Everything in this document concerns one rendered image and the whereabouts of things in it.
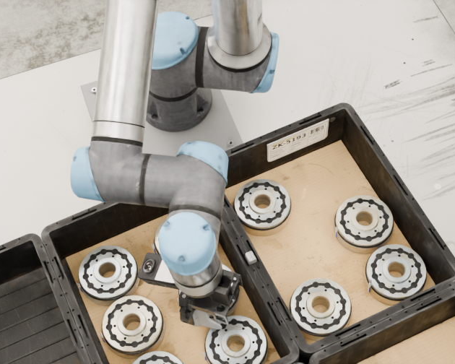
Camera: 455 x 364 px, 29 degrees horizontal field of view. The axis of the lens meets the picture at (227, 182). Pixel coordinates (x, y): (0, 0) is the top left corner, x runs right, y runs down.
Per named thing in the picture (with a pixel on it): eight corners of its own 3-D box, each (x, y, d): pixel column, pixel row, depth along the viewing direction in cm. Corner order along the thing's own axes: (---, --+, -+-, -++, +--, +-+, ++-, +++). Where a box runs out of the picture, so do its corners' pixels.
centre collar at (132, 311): (113, 316, 150) (112, 315, 149) (140, 305, 151) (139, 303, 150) (123, 341, 148) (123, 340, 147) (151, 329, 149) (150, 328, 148)
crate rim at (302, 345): (198, 169, 159) (198, 162, 157) (347, 107, 165) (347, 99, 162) (303, 362, 140) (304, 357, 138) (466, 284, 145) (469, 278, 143)
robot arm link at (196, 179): (152, 133, 127) (139, 204, 123) (230, 140, 126) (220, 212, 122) (158, 156, 134) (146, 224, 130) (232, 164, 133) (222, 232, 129)
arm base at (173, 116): (135, 76, 188) (129, 48, 179) (206, 66, 189) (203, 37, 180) (143, 136, 181) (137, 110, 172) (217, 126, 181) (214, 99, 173)
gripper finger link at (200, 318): (219, 346, 149) (217, 323, 141) (186, 335, 150) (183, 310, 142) (226, 330, 150) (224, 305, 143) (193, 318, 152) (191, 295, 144)
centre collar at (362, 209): (345, 213, 158) (345, 211, 158) (370, 204, 159) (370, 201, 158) (357, 236, 156) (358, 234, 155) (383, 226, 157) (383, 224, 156)
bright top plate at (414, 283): (354, 262, 154) (354, 261, 153) (402, 235, 156) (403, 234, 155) (388, 309, 149) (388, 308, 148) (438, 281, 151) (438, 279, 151)
